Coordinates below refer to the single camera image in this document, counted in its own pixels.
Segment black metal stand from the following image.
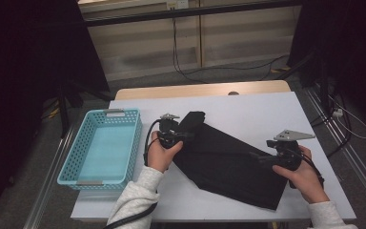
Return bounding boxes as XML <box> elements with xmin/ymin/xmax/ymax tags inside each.
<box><xmin>276</xmin><ymin>50</ymin><xmax>332</xmax><ymax>107</ymax></box>

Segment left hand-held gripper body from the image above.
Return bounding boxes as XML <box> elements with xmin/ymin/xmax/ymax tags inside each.
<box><xmin>157</xmin><ymin>113</ymin><xmax>185</xmax><ymax>150</ymax></box>

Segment thin white cable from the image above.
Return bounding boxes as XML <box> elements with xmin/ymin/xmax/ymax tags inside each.
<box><xmin>328</xmin><ymin>94</ymin><xmax>366</xmax><ymax>140</ymax></box>

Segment metal floor rail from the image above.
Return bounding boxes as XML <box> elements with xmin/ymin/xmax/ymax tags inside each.
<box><xmin>304</xmin><ymin>85</ymin><xmax>366</xmax><ymax>208</ymax></box>
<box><xmin>23</xmin><ymin>126</ymin><xmax>78</xmax><ymax>229</ymax></box>

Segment light blue perforated plastic basket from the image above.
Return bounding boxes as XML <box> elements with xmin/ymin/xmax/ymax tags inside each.
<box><xmin>56</xmin><ymin>108</ymin><xmax>143</xmax><ymax>192</ymax></box>

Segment left hand-held gripper black cable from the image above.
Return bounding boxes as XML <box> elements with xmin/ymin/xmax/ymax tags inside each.
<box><xmin>102</xmin><ymin>118</ymin><xmax>163</xmax><ymax>229</ymax></box>

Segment black floor cable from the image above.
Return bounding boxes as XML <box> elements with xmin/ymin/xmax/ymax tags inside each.
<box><xmin>309</xmin><ymin>91</ymin><xmax>355</xmax><ymax>159</ymax></box>

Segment black pants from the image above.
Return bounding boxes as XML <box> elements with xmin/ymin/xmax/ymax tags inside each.
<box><xmin>171</xmin><ymin>111</ymin><xmax>289</xmax><ymax>212</ymax></box>

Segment black curtain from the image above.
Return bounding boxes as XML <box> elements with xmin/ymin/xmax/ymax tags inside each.
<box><xmin>0</xmin><ymin>0</ymin><xmax>112</xmax><ymax>208</ymax></box>
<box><xmin>286</xmin><ymin>0</ymin><xmax>366</xmax><ymax>133</ymax></box>

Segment right hand-held gripper black cable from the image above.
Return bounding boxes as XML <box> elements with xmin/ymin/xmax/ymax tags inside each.
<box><xmin>293</xmin><ymin>148</ymin><xmax>326</xmax><ymax>189</ymax></box>

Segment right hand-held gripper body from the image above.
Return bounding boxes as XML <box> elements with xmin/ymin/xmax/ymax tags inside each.
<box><xmin>265</xmin><ymin>129</ymin><xmax>316</xmax><ymax>172</ymax></box>

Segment white wall socket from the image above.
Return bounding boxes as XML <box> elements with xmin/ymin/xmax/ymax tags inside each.
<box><xmin>166</xmin><ymin>0</ymin><xmax>190</xmax><ymax>10</ymax></box>

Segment person's right hand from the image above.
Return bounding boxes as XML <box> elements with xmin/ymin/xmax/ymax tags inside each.
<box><xmin>272</xmin><ymin>145</ymin><xmax>331</xmax><ymax>205</ymax></box>

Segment wooden table with white top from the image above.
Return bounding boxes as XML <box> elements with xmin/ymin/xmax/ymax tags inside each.
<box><xmin>70</xmin><ymin>79</ymin><xmax>357</xmax><ymax>223</ymax></box>

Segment black socket power cable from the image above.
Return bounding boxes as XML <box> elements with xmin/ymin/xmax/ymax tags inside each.
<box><xmin>171</xmin><ymin>9</ymin><xmax>291</xmax><ymax>85</ymax></box>

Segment person's left hand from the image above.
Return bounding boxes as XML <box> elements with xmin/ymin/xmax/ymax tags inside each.
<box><xmin>146</xmin><ymin>130</ymin><xmax>185</xmax><ymax>174</ymax></box>

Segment hand-held gripper black cable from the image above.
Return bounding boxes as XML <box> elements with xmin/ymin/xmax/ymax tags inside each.
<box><xmin>102</xmin><ymin>118</ymin><xmax>163</xmax><ymax>229</ymax></box>
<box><xmin>293</xmin><ymin>148</ymin><xmax>326</xmax><ymax>189</ymax></box>

